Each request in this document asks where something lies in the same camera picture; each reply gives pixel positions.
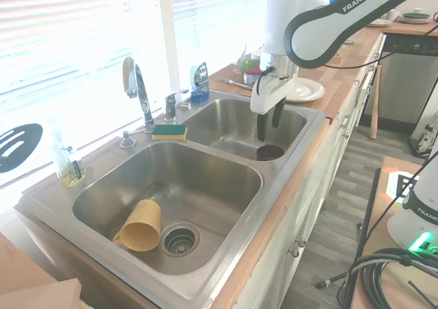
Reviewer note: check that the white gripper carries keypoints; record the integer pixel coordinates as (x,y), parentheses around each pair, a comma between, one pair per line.
(265,95)

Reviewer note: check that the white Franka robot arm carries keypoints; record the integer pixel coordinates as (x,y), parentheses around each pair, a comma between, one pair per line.
(280,14)

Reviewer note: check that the dark brown sink drain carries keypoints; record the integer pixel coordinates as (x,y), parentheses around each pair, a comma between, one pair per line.
(269,153)

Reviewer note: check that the red and white dish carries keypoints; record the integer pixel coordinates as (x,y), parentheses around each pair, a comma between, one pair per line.
(252,76)

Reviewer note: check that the large white dinner plate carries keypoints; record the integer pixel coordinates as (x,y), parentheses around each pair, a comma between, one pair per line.
(306,89)

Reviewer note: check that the metal utensil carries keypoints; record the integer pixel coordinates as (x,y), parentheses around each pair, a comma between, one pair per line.
(234,83)

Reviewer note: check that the green bowl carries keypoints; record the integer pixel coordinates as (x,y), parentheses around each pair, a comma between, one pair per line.
(249,65)

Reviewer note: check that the clear drinking glass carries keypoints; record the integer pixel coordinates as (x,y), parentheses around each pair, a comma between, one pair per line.
(241,57)

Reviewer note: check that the blue Dawn dish soap bottle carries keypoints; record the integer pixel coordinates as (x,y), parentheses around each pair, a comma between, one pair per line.
(199,81)

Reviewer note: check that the stainless steel double sink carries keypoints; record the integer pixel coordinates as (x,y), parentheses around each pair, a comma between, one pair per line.
(212,192)

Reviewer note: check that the white base cabinets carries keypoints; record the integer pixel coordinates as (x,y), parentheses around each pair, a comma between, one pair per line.
(308,213)

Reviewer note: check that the green and yellow sponge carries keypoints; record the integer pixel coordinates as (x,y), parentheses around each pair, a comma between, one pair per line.
(169,131)

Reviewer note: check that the narrow white window blind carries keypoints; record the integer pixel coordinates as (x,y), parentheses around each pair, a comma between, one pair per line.
(212,21)

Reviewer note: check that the metal cabinet knob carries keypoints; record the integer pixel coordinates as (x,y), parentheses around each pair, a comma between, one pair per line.
(302,242)
(293,252)

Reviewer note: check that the black stand pole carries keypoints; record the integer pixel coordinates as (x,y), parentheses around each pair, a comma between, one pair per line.
(369,213)

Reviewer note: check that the stainless steel dishwasher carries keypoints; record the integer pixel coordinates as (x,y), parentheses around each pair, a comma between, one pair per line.
(400,83)

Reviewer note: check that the printed marker tag sheet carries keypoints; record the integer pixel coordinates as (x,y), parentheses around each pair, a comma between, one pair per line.
(398,184)

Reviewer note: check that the white side plate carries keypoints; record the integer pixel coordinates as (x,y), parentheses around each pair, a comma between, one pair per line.
(379,22)

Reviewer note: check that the metal sink drain strainer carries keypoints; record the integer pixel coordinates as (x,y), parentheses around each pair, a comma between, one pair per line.
(179,239)

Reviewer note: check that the white mug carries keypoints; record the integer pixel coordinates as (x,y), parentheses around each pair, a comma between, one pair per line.
(393,14)

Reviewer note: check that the stack of plates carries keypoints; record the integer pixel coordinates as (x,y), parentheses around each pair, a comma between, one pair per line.
(415,16)

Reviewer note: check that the clear jar with dish brush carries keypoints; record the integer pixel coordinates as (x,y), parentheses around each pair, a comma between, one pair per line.
(70,170)

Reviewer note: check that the wide white window blind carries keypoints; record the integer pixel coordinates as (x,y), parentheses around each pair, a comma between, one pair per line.
(68,31)

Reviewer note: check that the black slotted spatula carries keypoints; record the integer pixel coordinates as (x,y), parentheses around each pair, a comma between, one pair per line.
(18,146)

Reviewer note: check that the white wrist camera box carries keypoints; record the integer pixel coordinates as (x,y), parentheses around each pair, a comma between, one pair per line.
(267,60)

